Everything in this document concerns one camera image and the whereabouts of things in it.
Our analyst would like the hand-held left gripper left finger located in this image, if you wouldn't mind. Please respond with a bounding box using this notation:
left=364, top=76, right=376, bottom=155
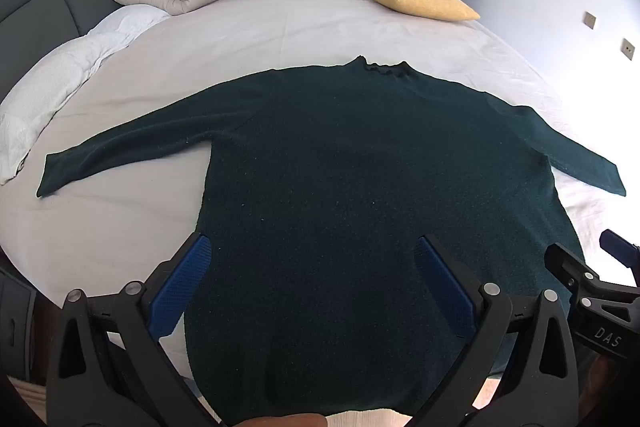
left=47, top=232, right=221, bottom=427

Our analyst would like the dark green sweater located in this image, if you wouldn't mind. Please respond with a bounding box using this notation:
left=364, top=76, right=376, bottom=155
left=36, top=55, right=627, bottom=423

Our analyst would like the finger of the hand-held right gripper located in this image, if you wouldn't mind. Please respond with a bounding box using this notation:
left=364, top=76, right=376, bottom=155
left=544, top=243, right=601, bottom=308
left=600, top=229, right=640, bottom=280

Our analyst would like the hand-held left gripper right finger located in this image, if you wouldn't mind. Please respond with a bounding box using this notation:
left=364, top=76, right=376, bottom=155
left=410, top=234, right=581, bottom=427

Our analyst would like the white pillow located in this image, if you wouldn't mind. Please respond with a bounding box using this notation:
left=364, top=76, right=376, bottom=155
left=0, top=4, right=173, bottom=185

